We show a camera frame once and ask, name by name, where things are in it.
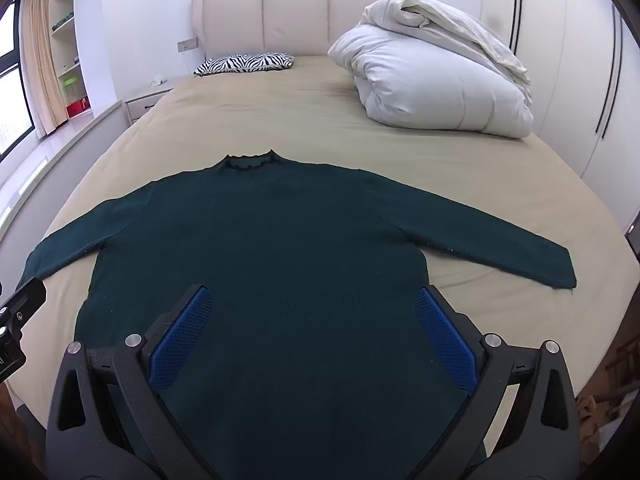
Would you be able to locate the red box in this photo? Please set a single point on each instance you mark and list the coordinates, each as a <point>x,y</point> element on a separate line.
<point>77,106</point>

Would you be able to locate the bed with beige sheet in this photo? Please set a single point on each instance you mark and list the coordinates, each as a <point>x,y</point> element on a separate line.
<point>320,125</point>

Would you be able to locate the wall switch panel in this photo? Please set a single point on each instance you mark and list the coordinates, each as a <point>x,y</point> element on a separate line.
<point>187,45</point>

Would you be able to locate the beige curtain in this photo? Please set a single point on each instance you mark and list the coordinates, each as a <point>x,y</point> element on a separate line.
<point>42,55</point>

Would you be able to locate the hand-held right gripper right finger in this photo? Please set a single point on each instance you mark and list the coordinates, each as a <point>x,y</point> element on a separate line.
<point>445,335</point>

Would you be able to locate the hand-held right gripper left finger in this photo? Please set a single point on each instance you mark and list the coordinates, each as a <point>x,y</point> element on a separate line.
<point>182,332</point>

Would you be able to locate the black framed window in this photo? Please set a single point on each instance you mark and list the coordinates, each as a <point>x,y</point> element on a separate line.
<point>12,80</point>

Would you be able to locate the white nightstand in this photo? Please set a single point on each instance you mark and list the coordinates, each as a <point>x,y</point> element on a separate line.
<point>145,101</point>

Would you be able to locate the green container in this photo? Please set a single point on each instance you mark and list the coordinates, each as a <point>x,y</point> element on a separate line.
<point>71,85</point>

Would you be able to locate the dark green sweater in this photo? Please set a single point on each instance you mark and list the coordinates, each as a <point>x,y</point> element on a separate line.
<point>280,280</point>

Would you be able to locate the beige padded headboard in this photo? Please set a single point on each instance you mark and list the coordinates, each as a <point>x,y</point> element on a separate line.
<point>265,20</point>

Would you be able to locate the white bookshelf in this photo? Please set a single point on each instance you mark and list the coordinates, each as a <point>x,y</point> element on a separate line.
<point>65,45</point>

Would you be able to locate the white wardrobe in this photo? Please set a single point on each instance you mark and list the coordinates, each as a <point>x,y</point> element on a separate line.
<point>565,60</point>

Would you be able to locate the white folded duvet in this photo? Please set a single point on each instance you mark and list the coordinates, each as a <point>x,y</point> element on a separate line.
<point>430,65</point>

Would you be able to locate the zebra print pillow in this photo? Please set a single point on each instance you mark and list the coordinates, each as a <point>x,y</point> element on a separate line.
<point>245,62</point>

